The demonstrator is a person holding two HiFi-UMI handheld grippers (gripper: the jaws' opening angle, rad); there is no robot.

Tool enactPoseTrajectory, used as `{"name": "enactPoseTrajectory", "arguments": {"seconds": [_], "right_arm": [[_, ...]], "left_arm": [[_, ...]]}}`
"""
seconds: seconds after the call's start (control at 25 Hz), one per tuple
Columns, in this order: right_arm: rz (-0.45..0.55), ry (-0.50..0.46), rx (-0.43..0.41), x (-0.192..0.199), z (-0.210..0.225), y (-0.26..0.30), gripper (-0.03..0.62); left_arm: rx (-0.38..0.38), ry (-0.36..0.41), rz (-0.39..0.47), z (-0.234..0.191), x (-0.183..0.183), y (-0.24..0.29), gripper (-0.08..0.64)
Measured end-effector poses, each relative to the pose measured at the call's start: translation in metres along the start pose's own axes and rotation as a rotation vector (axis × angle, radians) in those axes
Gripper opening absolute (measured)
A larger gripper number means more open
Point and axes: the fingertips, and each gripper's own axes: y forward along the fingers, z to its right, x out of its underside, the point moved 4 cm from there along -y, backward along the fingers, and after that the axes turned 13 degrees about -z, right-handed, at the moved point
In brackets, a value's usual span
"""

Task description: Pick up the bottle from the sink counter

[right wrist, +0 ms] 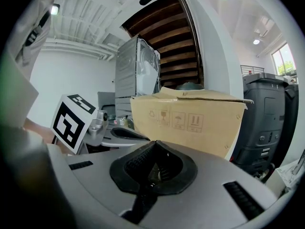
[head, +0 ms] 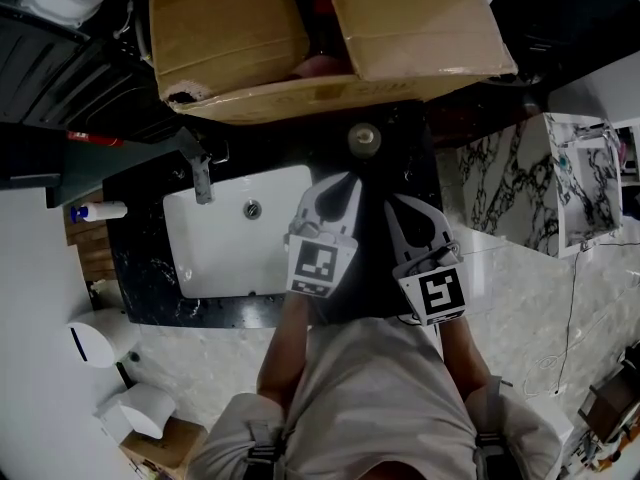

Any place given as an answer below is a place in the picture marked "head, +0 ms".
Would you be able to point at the dark ribbed metal panels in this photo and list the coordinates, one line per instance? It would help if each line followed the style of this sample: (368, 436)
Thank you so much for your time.
(75, 83)

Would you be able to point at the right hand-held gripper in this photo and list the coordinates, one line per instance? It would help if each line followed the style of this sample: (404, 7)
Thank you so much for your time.
(442, 293)

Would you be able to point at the white bottle with blue cap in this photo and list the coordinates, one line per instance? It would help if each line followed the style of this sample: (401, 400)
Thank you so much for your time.
(105, 211)

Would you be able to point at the black cabinet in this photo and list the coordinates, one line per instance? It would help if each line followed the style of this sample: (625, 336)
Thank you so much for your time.
(565, 18)

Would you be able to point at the white cylindrical wall dispenser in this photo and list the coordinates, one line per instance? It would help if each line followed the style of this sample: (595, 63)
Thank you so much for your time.
(100, 340)

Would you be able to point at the white rectangular sink basin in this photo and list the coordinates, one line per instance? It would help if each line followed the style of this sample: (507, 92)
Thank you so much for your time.
(220, 248)

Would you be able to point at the marble patterned cabinet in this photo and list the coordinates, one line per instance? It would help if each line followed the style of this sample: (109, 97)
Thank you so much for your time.
(505, 183)

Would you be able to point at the dark grey flat panel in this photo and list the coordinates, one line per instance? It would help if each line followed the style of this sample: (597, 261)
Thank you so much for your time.
(25, 158)

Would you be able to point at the white box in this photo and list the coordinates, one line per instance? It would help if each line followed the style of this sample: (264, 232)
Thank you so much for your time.
(550, 423)

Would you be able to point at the small round glass jar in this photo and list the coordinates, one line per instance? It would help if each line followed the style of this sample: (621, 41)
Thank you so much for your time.
(364, 138)

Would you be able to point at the dark wooden stool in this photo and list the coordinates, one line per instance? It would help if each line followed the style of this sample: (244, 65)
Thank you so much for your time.
(612, 403)

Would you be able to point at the black marble vanity table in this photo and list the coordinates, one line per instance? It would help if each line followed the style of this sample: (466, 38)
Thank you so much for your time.
(140, 268)

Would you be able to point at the dark teal platform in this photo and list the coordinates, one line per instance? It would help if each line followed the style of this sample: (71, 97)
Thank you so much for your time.
(100, 168)

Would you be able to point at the large open cardboard box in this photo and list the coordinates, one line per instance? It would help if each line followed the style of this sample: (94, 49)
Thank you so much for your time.
(225, 33)

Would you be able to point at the brown wooden slat panel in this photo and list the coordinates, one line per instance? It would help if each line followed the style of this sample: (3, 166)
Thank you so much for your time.
(92, 248)

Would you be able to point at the white rounded wall dispenser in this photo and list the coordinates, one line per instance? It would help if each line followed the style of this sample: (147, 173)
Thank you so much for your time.
(145, 410)

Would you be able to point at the person's right forearm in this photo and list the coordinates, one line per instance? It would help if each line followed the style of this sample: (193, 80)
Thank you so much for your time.
(462, 358)

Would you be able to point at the chrome faucet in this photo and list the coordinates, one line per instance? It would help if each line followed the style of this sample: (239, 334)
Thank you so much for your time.
(201, 178)

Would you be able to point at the red fire extinguisher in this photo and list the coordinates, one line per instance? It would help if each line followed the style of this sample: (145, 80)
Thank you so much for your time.
(95, 138)

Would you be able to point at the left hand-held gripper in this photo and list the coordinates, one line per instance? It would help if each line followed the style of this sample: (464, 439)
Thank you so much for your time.
(315, 263)

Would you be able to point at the person's light grey shirt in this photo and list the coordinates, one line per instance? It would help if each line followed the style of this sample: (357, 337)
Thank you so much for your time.
(375, 398)

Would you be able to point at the person's left forearm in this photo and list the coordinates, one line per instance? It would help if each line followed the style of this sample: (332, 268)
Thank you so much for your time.
(285, 353)

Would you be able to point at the small brown cardboard box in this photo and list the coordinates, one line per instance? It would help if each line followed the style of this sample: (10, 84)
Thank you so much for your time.
(175, 445)

